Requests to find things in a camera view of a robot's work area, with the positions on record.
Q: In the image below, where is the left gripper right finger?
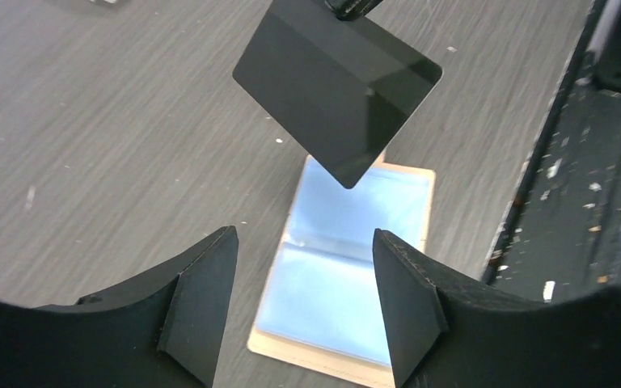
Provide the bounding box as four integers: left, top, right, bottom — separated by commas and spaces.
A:
373, 230, 621, 387

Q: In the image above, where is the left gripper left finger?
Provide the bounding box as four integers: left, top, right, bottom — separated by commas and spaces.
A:
0, 226, 239, 387

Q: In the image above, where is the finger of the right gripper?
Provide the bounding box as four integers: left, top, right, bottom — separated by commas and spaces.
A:
324, 0, 382, 21

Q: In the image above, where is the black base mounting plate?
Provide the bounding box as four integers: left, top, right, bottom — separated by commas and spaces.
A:
481, 1, 621, 302

